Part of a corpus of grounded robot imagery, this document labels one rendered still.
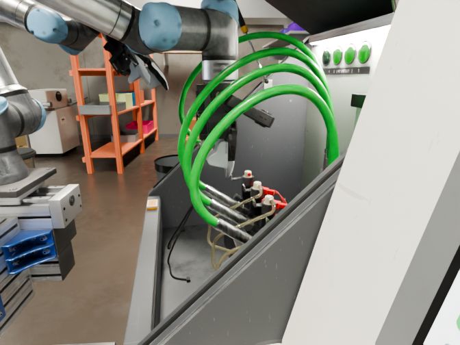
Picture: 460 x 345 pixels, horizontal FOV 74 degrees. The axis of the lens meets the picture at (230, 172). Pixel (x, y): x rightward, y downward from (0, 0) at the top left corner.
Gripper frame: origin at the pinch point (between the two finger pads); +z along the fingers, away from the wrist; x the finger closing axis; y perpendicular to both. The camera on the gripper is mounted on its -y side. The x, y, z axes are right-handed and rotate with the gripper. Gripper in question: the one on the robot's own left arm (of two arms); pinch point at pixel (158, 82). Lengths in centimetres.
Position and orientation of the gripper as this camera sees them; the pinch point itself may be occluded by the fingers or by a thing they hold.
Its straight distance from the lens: 87.8
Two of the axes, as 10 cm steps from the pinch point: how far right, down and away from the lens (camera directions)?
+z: 5.6, 8.0, -2.0
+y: -7.2, 5.9, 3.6
